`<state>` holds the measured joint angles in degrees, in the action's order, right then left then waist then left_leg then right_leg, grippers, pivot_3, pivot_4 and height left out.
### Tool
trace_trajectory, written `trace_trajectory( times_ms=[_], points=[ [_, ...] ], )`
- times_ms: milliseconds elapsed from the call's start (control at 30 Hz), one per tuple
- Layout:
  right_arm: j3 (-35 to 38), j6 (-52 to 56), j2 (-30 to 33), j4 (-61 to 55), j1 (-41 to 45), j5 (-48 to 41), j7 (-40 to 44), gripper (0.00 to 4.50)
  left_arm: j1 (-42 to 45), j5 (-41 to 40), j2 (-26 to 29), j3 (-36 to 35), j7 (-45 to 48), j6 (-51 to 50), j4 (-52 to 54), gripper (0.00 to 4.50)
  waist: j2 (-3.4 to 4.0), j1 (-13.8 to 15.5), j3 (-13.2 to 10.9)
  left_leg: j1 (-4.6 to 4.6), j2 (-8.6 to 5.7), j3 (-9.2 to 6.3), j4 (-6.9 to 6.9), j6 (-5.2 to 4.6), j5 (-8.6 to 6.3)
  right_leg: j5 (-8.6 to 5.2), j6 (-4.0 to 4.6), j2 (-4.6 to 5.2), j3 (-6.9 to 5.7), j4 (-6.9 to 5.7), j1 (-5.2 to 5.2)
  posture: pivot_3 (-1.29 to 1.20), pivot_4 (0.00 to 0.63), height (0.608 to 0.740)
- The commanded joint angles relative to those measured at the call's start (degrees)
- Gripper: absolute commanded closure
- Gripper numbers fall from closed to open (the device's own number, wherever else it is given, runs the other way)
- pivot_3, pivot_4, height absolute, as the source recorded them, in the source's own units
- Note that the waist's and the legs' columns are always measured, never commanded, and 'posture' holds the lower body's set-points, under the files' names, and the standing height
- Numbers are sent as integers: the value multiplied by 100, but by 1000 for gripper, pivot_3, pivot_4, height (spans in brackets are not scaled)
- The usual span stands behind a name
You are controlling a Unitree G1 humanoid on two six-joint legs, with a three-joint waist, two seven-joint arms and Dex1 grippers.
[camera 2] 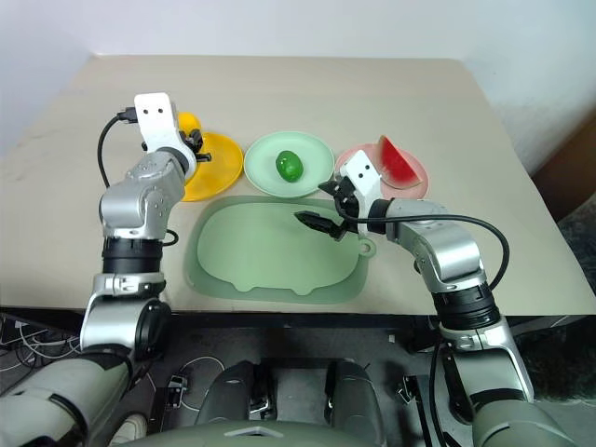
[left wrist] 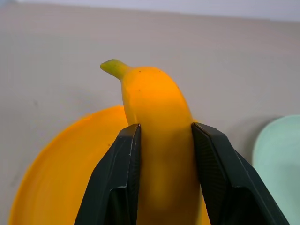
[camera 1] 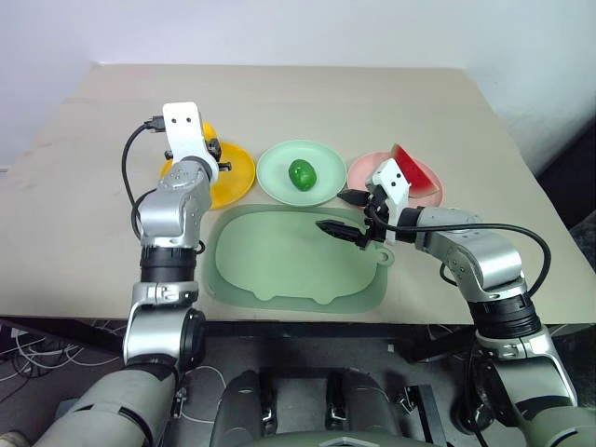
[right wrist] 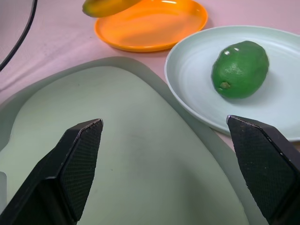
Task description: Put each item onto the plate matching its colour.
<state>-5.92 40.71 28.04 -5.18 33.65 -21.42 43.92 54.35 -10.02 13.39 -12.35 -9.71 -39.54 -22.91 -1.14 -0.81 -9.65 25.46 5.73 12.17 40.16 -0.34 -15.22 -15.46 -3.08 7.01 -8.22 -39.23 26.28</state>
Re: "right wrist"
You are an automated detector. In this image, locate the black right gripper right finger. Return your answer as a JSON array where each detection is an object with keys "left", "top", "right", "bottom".
[{"left": 226, "top": 115, "right": 300, "bottom": 225}]

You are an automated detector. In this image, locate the black cable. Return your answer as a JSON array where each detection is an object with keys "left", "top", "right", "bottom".
[{"left": 0, "top": 0, "right": 38, "bottom": 72}]

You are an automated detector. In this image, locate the light green plate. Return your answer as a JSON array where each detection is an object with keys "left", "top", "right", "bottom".
[{"left": 165, "top": 25, "right": 300, "bottom": 143}]

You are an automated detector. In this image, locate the orange plate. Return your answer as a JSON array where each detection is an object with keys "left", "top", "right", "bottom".
[{"left": 94, "top": 0, "right": 209, "bottom": 53}]

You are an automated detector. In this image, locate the pale green tray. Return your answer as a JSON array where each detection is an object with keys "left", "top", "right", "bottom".
[{"left": 0, "top": 56, "right": 270, "bottom": 225}]

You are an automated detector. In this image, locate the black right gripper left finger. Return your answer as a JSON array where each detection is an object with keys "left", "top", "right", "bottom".
[{"left": 0, "top": 118, "right": 104, "bottom": 225}]

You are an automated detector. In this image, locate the green lime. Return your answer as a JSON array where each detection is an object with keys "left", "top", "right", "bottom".
[{"left": 211, "top": 40, "right": 270, "bottom": 99}]

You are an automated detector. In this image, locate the yellow banana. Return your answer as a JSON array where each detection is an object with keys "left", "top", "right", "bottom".
[{"left": 82, "top": 0, "right": 142, "bottom": 18}]

